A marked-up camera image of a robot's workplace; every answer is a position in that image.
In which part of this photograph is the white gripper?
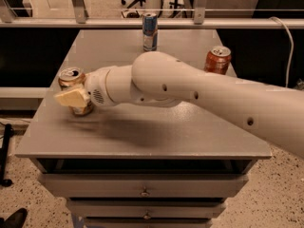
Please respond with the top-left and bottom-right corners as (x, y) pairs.
(54, 66), (116, 107)

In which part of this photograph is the orange-gold soda can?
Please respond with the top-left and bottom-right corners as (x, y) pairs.
(58, 67), (93, 116)

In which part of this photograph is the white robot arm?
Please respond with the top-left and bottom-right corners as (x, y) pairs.
(54, 51), (304, 158)

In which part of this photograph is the blue slim energy can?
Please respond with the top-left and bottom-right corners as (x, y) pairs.
(142, 12), (158, 51)

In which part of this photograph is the red soda can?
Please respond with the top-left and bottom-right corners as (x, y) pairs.
(204, 46), (231, 75)

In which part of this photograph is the black stand pole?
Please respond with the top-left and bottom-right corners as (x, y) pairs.
(0, 123), (14, 187)

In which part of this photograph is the grey drawer cabinet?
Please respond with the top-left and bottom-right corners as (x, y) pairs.
(14, 28), (273, 228)

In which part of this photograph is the top grey drawer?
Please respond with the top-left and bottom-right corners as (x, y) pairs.
(39, 174), (248, 198)

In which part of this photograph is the grey drawer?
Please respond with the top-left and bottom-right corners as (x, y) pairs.
(67, 199), (226, 219)
(39, 174), (248, 198)
(85, 218), (212, 228)

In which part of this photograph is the middle grey drawer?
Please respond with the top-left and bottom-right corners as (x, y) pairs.
(67, 199), (226, 219)

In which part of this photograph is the metal railing bar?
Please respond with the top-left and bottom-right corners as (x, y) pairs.
(0, 17), (304, 29)

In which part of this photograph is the bottom grey drawer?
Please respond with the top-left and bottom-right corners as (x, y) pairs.
(85, 218), (212, 228)

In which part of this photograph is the black shoe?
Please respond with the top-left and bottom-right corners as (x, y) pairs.
(0, 208), (28, 228)

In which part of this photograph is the white cable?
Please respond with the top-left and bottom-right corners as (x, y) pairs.
(269, 16), (295, 88)

